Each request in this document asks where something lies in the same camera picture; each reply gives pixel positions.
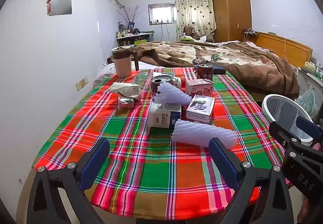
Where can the wall socket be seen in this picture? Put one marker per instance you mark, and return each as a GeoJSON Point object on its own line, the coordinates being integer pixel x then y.
{"type": "Point", "coordinates": [81, 84]}

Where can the white foam fruit net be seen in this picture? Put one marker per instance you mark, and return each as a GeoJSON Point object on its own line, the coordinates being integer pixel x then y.
{"type": "Point", "coordinates": [174, 95]}
{"type": "Point", "coordinates": [201, 133]}

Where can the purple white drink carton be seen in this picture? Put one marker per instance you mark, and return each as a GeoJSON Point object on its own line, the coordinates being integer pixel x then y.
{"type": "Point", "coordinates": [200, 109]}

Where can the small green box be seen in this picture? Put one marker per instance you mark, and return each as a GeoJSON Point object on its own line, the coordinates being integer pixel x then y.
{"type": "Point", "coordinates": [214, 57]}

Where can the red green plaid tablecloth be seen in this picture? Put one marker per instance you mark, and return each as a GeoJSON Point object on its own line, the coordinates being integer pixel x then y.
{"type": "Point", "coordinates": [151, 163]}

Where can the silver foil wrapper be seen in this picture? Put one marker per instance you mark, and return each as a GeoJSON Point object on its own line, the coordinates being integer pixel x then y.
{"type": "Point", "coordinates": [125, 103]}

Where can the brown patterned blanket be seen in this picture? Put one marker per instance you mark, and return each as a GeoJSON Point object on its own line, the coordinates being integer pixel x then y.
{"type": "Point", "coordinates": [252, 67]}

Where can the clear plastic bottle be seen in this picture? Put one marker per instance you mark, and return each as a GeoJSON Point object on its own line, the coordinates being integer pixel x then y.
{"type": "Point", "coordinates": [142, 79]}

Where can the beige mug with brown lid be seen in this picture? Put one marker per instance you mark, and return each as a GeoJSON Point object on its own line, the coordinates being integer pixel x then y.
{"type": "Point", "coordinates": [122, 65]}

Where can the hanging plastic bag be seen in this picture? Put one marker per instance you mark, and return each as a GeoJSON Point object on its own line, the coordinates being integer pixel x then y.
{"type": "Point", "coordinates": [306, 100]}

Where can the small window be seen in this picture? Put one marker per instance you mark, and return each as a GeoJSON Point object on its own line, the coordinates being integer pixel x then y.
{"type": "Point", "coordinates": [161, 13]}

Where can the dark snack packet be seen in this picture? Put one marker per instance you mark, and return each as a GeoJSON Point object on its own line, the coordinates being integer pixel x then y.
{"type": "Point", "coordinates": [199, 60]}

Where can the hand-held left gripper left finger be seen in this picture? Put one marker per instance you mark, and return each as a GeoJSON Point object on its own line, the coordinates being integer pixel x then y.
{"type": "Point", "coordinates": [97, 161]}

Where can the white round bin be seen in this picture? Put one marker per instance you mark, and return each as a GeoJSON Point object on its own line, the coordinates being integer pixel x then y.
{"type": "Point", "coordinates": [280, 110]}

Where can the beige paper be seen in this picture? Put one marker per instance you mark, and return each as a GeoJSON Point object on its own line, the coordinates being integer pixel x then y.
{"type": "Point", "coordinates": [126, 89]}

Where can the wooden wardrobe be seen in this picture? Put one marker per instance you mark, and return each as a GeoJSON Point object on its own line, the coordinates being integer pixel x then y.
{"type": "Point", "coordinates": [231, 12]}

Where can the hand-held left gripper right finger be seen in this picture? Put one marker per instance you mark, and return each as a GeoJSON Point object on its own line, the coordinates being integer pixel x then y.
{"type": "Point", "coordinates": [224, 161]}

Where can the wooden bed headboard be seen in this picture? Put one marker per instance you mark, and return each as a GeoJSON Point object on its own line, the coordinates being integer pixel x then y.
{"type": "Point", "coordinates": [290, 50]}

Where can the row of cosmetic bottles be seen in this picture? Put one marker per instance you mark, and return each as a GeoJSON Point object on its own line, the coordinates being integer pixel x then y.
{"type": "Point", "coordinates": [123, 31]}

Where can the brown teddy bear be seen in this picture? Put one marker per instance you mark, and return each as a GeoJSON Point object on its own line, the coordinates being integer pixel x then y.
{"type": "Point", "coordinates": [189, 31]}

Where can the red drink can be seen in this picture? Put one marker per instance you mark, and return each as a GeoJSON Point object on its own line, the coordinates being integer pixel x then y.
{"type": "Point", "coordinates": [205, 74]}
{"type": "Point", "coordinates": [157, 86]}

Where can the stack of medicine boxes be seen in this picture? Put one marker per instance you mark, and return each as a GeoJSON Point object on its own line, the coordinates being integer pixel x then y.
{"type": "Point", "coordinates": [313, 67]}

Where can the blue vase with branches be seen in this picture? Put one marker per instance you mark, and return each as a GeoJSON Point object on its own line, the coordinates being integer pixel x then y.
{"type": "Point", "coordinates": [131, 25]}

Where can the heart patterned curtain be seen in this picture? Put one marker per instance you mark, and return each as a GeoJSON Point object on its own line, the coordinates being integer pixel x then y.
{"type": "Point", "coordinates": [194, 7]}

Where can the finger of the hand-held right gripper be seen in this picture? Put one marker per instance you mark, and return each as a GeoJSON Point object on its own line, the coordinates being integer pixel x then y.
{"type": "Point", "coordinates": [309, 127]}
{"type": "Point", "coordinates": [280, 130]}

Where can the grey wall mirror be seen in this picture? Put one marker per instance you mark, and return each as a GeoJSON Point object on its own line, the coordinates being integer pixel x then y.
{"type": "Point", "coordinates": [60, 1]}

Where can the red white drink carton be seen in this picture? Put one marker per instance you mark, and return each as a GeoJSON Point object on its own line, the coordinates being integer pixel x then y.
{"type": "Point", "coordinates": [199, 89]}

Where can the white blue milk carton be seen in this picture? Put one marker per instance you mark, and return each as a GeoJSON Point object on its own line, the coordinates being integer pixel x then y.
{"type": "Point", "coordinates": [161, 117]}

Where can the dark blue glasses case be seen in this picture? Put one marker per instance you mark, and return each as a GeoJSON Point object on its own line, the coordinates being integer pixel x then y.
{"type": "Point", "coordinates": [220, 69]}

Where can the white nightstand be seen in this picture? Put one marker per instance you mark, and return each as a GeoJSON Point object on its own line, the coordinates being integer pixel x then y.
{"type": "Point", "coordinates": [302, 80]}

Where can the small wooden desk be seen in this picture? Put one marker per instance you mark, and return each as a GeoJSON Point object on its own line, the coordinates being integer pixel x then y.
{"type": "Point", "coordinates": [146, 35]}

